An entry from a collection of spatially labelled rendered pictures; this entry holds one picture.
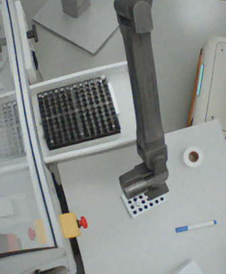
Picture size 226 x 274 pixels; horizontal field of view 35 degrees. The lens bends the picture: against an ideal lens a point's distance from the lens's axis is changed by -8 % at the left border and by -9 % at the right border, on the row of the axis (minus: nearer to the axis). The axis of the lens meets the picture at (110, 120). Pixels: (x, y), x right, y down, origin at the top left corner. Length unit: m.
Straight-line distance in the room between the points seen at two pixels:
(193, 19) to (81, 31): 0.73
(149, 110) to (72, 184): 0.46
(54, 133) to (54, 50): 1.18
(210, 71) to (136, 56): 1.18
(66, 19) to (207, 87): 0.99
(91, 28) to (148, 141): 1.48
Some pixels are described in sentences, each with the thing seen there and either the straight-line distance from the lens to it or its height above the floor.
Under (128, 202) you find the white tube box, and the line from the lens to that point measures 1.21.
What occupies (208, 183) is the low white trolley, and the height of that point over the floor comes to 0.76.
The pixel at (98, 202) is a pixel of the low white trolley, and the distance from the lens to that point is 1.21.
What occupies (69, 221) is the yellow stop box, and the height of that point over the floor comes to 0.91.
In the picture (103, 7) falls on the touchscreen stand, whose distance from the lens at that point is 2.39.
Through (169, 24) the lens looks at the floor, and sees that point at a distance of 2.39.
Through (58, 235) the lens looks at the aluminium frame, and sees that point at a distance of 0.98.
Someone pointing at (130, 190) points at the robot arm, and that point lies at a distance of 0.96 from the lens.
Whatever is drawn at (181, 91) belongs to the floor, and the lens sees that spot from 2.18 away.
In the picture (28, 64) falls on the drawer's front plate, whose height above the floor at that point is 0.93.
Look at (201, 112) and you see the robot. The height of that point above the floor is 0.28.
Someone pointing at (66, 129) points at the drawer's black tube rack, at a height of 0.90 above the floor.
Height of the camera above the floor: 1.96
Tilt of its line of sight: 71 degrees down
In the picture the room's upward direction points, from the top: straight up
